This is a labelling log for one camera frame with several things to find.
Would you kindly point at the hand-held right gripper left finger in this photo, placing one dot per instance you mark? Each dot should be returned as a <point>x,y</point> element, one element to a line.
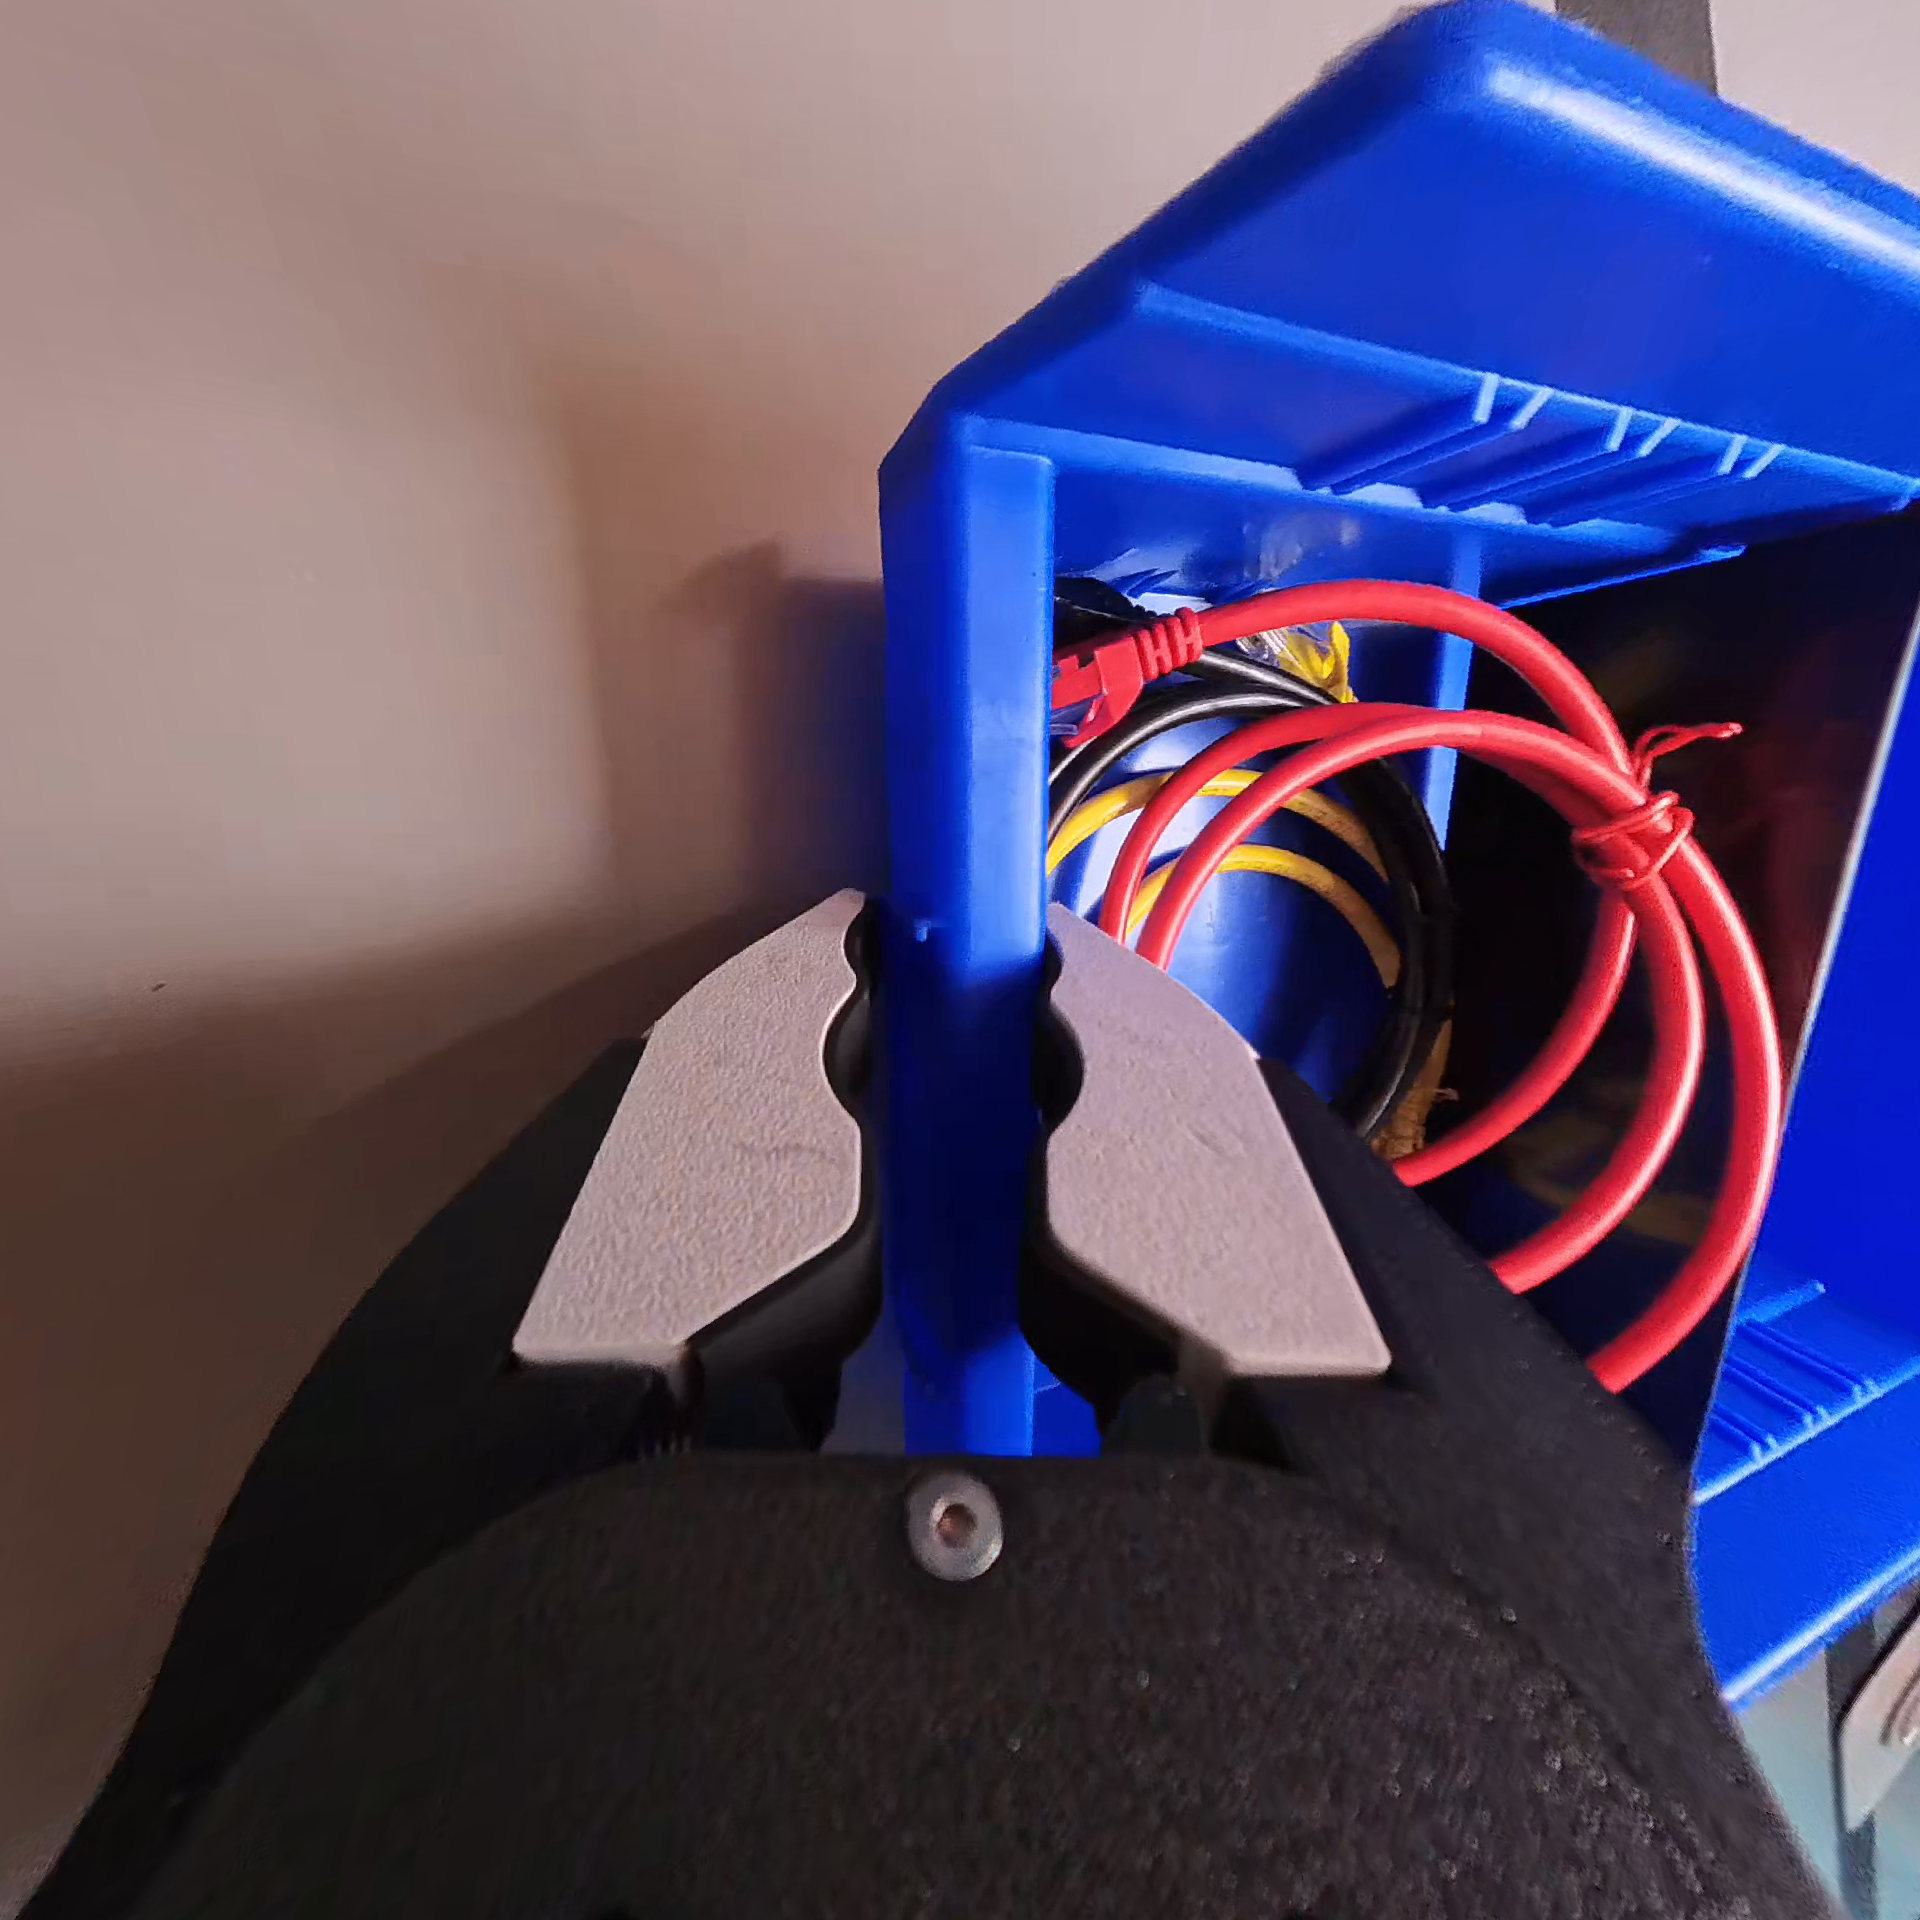
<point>721,1156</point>

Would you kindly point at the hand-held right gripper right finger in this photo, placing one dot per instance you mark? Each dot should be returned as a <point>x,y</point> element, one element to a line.
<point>1201,1201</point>

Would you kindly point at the blue plastic bin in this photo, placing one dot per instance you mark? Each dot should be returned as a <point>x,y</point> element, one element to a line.
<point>1425,224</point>

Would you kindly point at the black bin divider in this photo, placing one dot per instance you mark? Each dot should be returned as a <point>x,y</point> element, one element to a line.
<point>1724,674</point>

